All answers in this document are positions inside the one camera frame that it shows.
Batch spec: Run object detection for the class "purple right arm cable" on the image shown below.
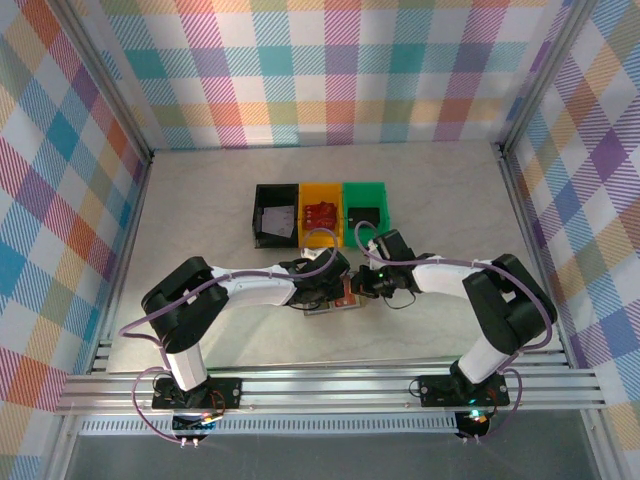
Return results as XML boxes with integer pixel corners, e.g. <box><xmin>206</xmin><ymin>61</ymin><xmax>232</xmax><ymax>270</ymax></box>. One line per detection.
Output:
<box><xmin>353</xmin><ymin>220</ymin><xmax>556</xmax><ymax>446</ymax></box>

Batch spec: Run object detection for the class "black card holder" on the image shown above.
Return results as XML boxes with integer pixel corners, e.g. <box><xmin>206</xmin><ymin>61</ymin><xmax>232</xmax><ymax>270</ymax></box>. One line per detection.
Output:
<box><xmin>348</xmin><ymin>207</ymin><xmax>382</xmax><ymax>230</ymax></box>

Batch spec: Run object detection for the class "slotted grey cable duct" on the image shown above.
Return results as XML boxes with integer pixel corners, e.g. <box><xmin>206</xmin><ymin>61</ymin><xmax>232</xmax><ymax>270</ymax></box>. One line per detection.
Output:
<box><xmin>78</xmin><ymin>417</ymin><xmax>460</xmax><ymax>437</ymax></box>

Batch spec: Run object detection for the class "green plastic bin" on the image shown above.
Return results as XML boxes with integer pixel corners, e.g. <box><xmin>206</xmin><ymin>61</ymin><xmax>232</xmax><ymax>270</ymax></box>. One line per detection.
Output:
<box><xmin>342</xmin><ymin>181</ymin><xmax>390</xmax><ymax>249</ymax></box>

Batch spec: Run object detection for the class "white card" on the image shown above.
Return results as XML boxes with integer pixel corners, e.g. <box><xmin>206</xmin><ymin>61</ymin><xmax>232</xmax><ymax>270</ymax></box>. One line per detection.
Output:
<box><xmin>260</xmin><ymin>204</ymin><xmax>295</xmax><ymax>237</ymax></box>

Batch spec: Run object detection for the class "aluminium side rail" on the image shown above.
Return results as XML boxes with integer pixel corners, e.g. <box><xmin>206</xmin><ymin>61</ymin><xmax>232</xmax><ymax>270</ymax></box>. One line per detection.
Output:
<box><xmin>492</xmin><ymin>142</ymin><xmax>576</xmax><ymax>371</ymax></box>
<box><xmin>87</xmin><ymin>152</ymin><xmax>155</xmax><ymax>376</ymax></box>

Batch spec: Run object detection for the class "yellow plastic bin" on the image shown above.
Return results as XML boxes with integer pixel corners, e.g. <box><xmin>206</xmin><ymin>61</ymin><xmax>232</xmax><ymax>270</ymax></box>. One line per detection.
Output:
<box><xmin>298</xmin><ymin>182</ymin><xmax>346</xmax><ymax>249</ymax></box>

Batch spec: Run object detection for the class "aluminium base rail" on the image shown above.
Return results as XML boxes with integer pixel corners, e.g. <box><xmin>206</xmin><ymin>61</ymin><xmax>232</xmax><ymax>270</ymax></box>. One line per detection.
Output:
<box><xmin>53</xmin><ymin>355</ymin><xmax>609</xmax><ymax>417</ymax></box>

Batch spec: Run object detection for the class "thin black cable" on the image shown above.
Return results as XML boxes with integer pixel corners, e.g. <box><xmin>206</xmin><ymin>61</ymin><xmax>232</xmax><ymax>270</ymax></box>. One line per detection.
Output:
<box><xmin>383</xmin><ymin>288</ymin><xmax>418</xmax><ymax>311</ymax></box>

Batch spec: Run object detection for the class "aluminium frame post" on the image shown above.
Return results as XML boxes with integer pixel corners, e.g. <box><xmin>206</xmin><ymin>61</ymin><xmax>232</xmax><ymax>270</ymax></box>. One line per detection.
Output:
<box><xmin>58</xmin><ymin>0</ymin><xmax>155</xmax><ymax>162</ymax></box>
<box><xmin>497</xmin><ymin>0</ymin><xmax>601</xmax><ymax>156</ymax></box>

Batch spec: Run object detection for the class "black controller board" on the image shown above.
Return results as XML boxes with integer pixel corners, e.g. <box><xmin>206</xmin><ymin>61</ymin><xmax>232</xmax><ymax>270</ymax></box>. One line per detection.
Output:
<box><xmin>171</xmin><ymin>410</ymin><xmax>220</xmax><ymax>435</ymax></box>
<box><xmin>455</xmin><ymin>408</ymin><xmax>492</xmax><ymax>437</ymax></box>

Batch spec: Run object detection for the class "black plastic bin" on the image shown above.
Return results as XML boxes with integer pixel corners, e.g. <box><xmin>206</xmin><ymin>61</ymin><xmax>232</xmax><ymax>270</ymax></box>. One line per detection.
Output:
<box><xmin>252</xmin><ymin>183</ymin><xmax>301</xmax><ymax>250</ymax></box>

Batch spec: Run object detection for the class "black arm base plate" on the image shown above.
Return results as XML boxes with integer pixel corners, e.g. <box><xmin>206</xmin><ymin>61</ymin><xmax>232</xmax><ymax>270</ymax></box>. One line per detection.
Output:
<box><xmin>151</xmin><ymin>377</ymin><xmax>244</xmax><ymax>412</ymax></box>
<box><xmin>417</xmin><ymin>374</ymin><xmax>511</xmax><ymax>409</ymax></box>

